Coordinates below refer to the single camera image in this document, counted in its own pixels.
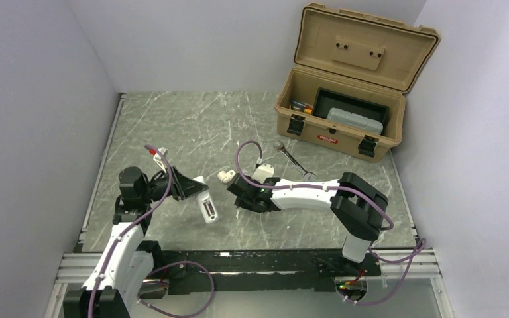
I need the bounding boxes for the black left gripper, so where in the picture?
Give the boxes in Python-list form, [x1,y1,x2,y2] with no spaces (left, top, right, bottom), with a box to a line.
[140,166,208,205]

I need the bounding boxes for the white remote control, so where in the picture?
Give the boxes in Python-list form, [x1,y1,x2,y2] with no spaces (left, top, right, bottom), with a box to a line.
[195,189,218,224]

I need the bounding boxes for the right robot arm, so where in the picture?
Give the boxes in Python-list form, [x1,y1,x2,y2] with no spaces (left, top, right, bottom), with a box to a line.
[227,172,388,275]

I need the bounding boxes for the white plastic pipe elbow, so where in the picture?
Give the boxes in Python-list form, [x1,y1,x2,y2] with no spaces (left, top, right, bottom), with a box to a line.
[217,170,236,184]

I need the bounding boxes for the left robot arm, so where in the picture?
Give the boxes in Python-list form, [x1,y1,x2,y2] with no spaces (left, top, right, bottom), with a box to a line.
[63,166,209,317]

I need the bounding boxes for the silver open-end wrench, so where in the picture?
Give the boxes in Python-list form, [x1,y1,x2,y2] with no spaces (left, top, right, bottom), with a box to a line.
[273,140,317,182]

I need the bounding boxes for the black toolbox left latch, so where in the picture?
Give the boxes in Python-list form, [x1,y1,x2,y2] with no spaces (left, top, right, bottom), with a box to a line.
[286,115,306,136]

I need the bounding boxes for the black toolbox latch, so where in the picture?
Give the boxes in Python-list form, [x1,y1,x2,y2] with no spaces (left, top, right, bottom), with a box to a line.
[286,115,306,136]
[358,135,378,158]

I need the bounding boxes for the yellow tool in toolbox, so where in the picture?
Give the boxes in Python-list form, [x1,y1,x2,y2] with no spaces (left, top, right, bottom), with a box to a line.
[290,100,313,115]

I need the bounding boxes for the black tray in toolbox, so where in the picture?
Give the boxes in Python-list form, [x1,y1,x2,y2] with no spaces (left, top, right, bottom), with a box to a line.
[312,88,389,128]

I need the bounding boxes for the grey plastic case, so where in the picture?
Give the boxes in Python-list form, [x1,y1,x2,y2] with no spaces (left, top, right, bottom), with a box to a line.
[326,108,384,134]

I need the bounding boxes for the black toolbox right latch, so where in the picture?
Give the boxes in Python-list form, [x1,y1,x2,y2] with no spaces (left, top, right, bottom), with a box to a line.
[358,135,378,158]

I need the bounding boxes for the tan plastic toolbox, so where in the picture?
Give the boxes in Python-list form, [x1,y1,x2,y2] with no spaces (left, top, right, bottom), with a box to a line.
[274,3,441,162]

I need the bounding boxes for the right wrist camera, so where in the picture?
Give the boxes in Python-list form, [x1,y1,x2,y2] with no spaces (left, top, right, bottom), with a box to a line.
[252,163,274,184]

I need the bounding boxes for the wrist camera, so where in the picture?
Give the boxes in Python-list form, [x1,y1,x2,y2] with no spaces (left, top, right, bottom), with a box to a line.
[149,147,168,164]
[252,163,274,184]

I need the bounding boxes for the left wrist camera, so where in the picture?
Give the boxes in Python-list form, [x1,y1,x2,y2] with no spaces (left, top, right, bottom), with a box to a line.
[149,147,168,164]

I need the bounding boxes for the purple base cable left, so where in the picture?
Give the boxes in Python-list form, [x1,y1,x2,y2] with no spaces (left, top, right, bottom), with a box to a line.
[135,261,217,318]

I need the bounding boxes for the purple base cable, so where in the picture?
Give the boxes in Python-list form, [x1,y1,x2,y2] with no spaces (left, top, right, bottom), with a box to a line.
[135,261,217,318]
[336,238,427,307]

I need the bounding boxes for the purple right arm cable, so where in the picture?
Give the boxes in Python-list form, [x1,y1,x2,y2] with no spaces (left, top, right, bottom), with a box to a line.
[235,140,395,232]

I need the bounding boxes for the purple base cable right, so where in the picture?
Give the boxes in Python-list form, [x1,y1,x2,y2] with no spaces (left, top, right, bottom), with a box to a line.
[336,238,427,307]

